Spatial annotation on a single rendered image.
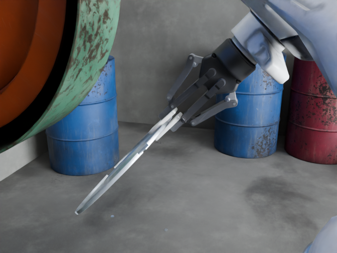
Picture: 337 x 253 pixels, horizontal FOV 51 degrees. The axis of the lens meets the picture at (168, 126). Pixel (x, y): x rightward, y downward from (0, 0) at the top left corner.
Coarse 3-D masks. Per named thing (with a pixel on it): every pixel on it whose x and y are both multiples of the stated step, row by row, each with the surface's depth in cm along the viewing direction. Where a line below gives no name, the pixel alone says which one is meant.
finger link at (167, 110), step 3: (174, 96) 69; (171, 99) 68; (174, 99) 68; (168, 102) 68; (171, 102) 68; (168, 105) 68; (165, 108) 68; (168, 108) 68; (162, 111) 69; (165, 111) 69; (168, 111) 69; (159, 114) 69; (162, 114) 69; (165, 114) 69; (159, 117) 69; (162, 117) 69
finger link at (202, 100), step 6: (216, 84) 64; (222, 84) 63; (210, 90) 64; (216, 90) 64; (204, 96) 66; (210, 96) 65; (198, 102) 66; (204, 102) 66; (192, 108) 67; (198, 108) 67; (186, 114) 67; (192, 114) 67; (186, 120) 68
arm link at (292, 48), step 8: (256, 16) 57; (264, 24) 57; (280, 40) 51; (288, 40) 50; (296, 40) 49; (288, 48) 52; (296, 48) 50; (304, 48) 50; (296, 56) 53; (304, 56) 51
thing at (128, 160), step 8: (168, 120) 71; (160, 128) 68; (144, 136) 90; (152, 136) 66; (136, 144) 91; (144, 144) 75; (128, 152) 91; (136, 152) 72; (120, 160) 91; (128, 160) 71; (120, 168) 71; (112, 176) 72; (120, 176) 63; (104, 184) 75; (112, 184) 63; (96, 192) 77; (88, 200) 78; (80, 208) 78
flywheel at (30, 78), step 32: (0, 0) 73; (32, 0) 71; (64, 0) 66; (0, 32) 76; (32, 32) 74; (64, 32) 68; (0, 64) 78; (32, 64) 72; (64, 64) 75; (0, 96) 77; (32, 96) 74; (0, 128) 82
